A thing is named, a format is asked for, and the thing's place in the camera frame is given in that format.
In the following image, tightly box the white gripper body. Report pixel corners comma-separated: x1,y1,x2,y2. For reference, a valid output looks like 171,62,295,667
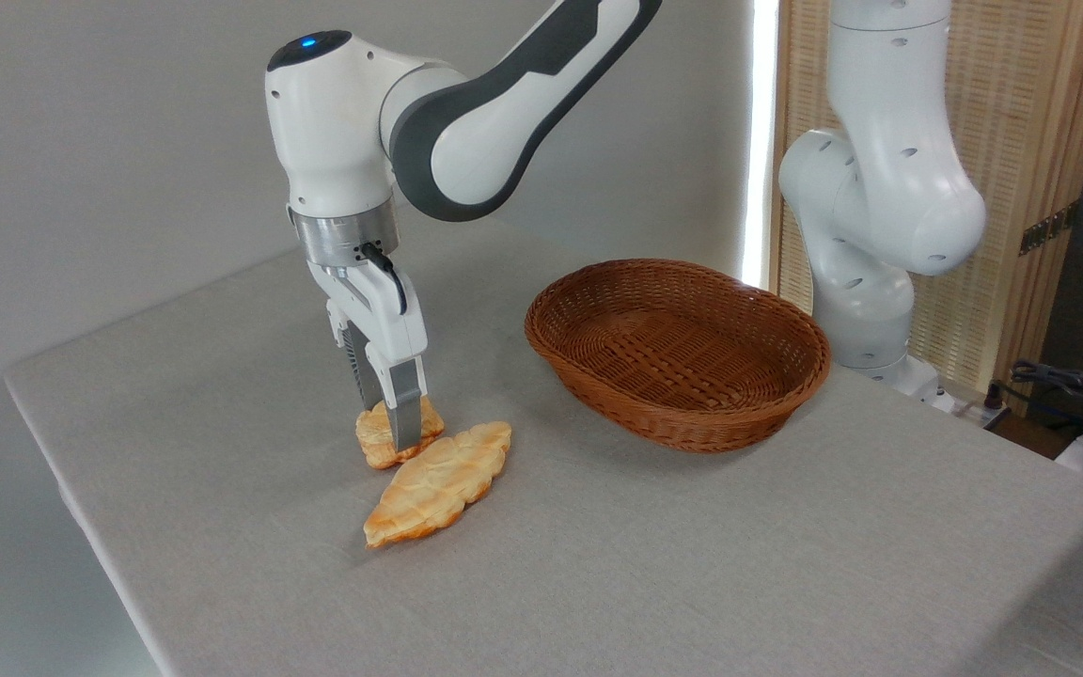
306,260,430,367

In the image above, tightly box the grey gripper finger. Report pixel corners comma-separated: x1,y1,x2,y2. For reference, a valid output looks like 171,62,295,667
367,348,429,453
327,299,384,413

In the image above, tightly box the small round bread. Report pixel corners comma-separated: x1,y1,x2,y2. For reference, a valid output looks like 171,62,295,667
354,395,446,471

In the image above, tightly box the long flat bread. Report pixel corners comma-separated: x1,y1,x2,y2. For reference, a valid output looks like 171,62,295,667
362,420,513,550

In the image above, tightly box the brown wicker basket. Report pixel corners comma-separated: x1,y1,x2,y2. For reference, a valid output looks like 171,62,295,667
524,259,832,455

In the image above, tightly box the grey tablecloth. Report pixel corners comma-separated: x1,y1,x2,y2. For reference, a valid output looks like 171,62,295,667
2,212,1083,677

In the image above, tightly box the white power strip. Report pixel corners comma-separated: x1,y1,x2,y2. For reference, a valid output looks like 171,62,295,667
948,387,1014,431

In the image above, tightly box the dark metal screen hinge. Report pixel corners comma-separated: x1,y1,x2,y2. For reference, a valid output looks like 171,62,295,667
1018,199,1082,258

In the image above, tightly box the wooden folding screen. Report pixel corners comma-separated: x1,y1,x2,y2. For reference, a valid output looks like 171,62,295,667
769,0,1083,403

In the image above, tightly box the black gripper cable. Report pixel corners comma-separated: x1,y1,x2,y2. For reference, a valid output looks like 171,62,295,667
359,242,409,317

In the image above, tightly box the black cable bundle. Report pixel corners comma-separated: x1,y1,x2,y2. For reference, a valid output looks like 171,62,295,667
1008,359,1083,426

